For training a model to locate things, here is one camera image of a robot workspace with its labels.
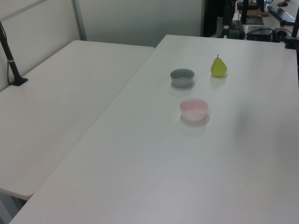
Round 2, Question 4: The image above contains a green yellow pear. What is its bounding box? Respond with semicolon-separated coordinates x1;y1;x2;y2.
211;54;228;77

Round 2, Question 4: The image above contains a pink plastic bowl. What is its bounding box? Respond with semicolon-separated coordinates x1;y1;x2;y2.
179;98;209;121

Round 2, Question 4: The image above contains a gray plastic bowl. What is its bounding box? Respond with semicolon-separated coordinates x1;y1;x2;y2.
170;68;195;88

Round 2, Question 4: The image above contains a white side table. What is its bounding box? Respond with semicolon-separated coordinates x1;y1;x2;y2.
0;40;156;201

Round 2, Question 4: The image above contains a gray control box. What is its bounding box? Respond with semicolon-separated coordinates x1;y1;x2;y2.
217;16;245;39

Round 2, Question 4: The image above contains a black electronics box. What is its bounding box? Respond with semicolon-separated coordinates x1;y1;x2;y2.
246;26;274;42

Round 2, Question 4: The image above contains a black monitor stand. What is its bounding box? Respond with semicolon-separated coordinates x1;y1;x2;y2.
240;0;265;26

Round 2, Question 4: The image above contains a brown desk board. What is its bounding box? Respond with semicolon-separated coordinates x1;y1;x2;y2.
247;8;270;17

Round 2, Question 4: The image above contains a black keyboard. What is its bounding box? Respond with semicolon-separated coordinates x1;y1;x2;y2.
267;5;297;23

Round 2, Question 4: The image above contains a gray partition post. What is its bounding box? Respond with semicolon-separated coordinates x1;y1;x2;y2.
71;0;87;42

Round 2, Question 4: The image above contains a black camera pole with base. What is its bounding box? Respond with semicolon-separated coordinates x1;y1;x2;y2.
0;20;29;87

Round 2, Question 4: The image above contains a black clamped camera stand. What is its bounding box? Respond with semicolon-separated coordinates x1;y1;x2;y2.
284;0;299;50

